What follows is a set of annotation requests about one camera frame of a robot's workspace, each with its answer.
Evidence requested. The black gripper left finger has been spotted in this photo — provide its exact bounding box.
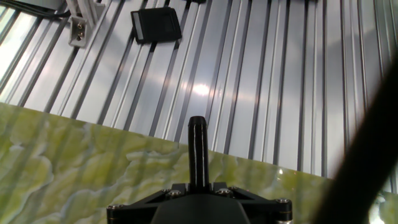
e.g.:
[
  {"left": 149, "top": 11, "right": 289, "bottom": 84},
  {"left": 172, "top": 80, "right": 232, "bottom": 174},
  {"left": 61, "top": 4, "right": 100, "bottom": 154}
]
[{"left": 106, "top": 182, "right": 187, "bottom": 224}]

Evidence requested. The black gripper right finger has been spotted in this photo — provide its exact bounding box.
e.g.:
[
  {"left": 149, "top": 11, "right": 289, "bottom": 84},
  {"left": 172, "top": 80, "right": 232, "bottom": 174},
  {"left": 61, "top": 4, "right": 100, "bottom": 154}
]
[{"left": 213, "top": 182, "right": 294, "bottom": 224}]

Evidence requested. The wooden pool cue black handle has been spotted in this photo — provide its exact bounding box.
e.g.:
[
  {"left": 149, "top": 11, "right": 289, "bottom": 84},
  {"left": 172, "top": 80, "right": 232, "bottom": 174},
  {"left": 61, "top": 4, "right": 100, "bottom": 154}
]
[{"left": 187, "top": 116, "right": 211, "bottom": 192}]

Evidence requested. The green marble pattern mat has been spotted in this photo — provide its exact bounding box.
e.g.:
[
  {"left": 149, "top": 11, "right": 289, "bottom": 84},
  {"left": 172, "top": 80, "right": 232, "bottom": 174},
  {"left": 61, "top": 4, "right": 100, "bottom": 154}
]
[{"left": 0, "top": 101, "right": 398, "bottom": 224}]

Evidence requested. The black computer mouse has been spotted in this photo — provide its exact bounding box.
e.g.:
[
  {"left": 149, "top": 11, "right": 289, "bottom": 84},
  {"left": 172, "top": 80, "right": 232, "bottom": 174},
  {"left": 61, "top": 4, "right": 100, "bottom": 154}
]
[{"left": 130, "top": 6, "right": 183, "bottom": 45}]

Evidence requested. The aluminium frame post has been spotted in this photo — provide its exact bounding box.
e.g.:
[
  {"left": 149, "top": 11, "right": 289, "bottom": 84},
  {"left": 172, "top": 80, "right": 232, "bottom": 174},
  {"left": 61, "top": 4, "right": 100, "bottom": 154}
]
[{"left": 65, "top": 0, "right": 106, "bottom": 48}]

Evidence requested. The black monitor cable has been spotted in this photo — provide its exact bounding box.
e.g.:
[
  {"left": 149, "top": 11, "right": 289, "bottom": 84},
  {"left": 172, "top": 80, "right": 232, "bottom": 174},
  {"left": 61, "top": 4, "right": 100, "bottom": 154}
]
[{"left": 0, "top": 0, "right": 72, "bottom": 19}]

